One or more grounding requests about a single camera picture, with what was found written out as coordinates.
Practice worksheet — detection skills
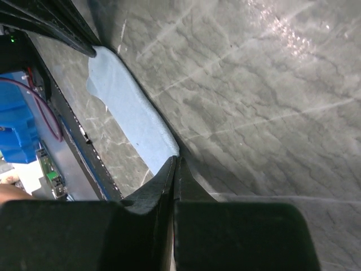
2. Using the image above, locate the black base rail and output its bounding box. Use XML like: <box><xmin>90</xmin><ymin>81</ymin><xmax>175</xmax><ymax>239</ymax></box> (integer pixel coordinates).
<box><xmin>1</xmin><ymin>28</ymin><xmax>122</xmax><ymax>201</ymax></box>

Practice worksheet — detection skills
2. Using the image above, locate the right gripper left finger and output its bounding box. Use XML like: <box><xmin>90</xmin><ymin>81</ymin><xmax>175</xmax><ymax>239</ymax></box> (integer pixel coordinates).
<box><xmin>1</xmin><ymin>156</ymin><xmax>177</xmax><ymax>270</ymax></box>

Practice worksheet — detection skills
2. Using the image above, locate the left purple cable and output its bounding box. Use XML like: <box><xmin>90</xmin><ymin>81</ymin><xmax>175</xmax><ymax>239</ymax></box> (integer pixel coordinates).
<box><xmin>0</xmin><ymin>77</ymin><xmax>63</xmax><ymax>142</ymax></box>

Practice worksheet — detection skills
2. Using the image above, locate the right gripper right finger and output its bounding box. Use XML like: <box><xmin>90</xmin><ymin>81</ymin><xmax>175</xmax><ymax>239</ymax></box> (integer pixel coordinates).
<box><xmin>173</xmin><ymin>158</ymin><xmax>321</xmax><ymax>270</ymax></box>

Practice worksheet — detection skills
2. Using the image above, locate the blue plastic basket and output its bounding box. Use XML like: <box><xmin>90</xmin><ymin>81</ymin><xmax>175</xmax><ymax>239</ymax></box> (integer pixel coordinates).
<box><xmin>1</xmin><ymin>82</ymin><xmax>39</xmax><ymax>164</ymax></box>

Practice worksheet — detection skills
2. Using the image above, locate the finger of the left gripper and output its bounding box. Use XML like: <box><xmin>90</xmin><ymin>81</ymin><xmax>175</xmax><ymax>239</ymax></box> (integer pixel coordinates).
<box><xmin>1</xmin><ymin>0</ymin><xmax>100</xmax><ymax>58</ymax></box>

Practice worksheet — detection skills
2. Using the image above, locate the light blue cleaning cloth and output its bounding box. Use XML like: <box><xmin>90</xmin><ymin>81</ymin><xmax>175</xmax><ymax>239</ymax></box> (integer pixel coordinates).
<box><xmin>86</xmin><ymin>46</ymin><xmax>179</xmax><ymax>174</ymax></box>

